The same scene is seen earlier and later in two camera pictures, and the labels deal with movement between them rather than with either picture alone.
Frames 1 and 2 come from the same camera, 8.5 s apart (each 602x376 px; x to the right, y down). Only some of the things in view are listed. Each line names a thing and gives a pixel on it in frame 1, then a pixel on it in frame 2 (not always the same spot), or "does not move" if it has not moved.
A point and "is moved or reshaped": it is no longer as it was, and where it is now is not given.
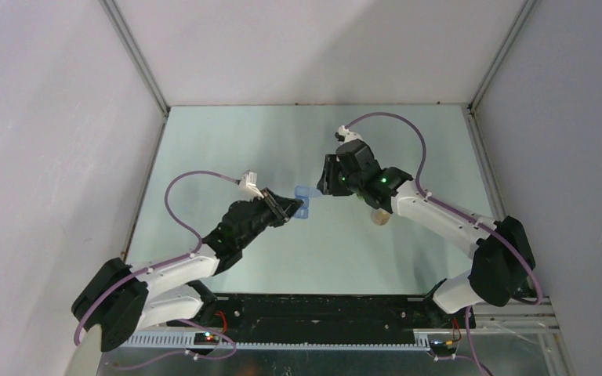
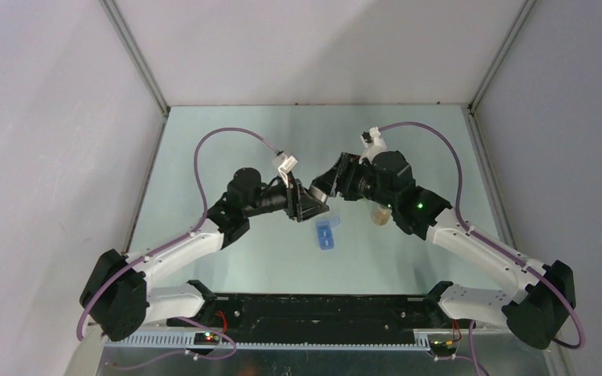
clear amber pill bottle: x=380 y=216 does not move
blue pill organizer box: x=304 y=193 is moved or reshaped
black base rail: x=329 y=319 does not move
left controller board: x=206 y=338 does not move
